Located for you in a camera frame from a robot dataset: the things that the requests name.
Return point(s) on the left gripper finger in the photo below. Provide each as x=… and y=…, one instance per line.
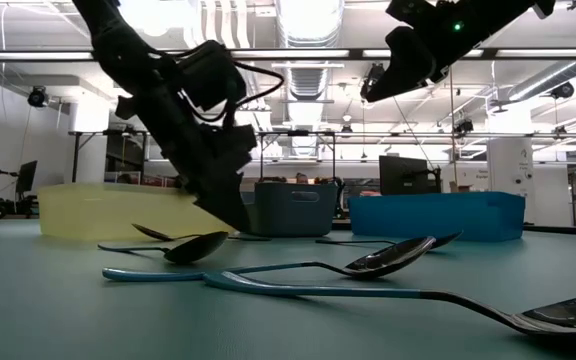
x=215, y=202
x=233, y=200

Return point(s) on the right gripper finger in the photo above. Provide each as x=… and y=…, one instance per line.
x=383, y=77
x=403, y=85

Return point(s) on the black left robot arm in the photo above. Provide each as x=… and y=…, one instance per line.
x=118, y=50

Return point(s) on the black ceiling spotlight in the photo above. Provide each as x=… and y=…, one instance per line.
x=375, y=75
x=563, y=90
x=38, y=96

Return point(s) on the black overhead crossbar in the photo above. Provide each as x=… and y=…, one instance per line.
x=355, y=54

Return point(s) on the grey plastic bin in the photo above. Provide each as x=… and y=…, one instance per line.
x=293, y=215

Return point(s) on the person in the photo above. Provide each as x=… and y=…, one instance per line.
x=301, y=177

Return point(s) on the yellow translucent plastic bin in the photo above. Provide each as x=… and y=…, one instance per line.
x=93, y=210

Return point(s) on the white ceiling pipes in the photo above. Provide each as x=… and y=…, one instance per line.
x=218, y=25

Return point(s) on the blue plastic bin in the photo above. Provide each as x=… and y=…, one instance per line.
x=443, y=215

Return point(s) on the teal table mat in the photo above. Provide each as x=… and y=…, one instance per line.
x=118, y=325

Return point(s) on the black monitor on stand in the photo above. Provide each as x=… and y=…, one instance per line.
x=27, y=177

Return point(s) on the black ceiling camera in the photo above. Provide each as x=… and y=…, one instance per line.
x=463, y=126

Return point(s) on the silver ventilation duct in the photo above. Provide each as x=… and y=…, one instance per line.
x=308, y=75

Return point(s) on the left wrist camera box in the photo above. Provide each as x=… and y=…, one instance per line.
x=213, y=75

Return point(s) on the black metal rack frame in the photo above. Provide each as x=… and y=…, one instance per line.
x=298, y=133

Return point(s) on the grey ceiling duct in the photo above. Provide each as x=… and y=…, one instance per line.
x=543, y=80

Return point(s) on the black metal table frame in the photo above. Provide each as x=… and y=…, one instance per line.
x=553, y=230

